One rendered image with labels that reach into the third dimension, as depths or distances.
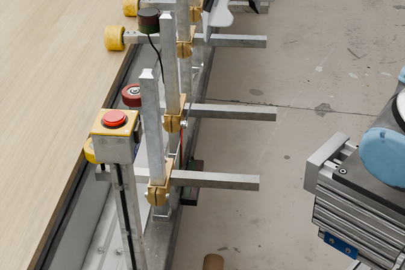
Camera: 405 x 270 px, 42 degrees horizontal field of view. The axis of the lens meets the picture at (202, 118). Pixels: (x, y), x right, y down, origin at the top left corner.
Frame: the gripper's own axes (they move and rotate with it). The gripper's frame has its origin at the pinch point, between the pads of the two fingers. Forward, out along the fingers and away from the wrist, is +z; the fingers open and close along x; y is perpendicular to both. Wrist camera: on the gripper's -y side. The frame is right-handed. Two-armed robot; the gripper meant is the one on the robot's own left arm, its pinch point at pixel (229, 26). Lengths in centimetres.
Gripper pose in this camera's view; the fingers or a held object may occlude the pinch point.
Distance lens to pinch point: 100.4
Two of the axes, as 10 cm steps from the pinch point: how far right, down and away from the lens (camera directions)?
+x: 6.7, -4.6, 5.9
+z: 0.2, 8.0, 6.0
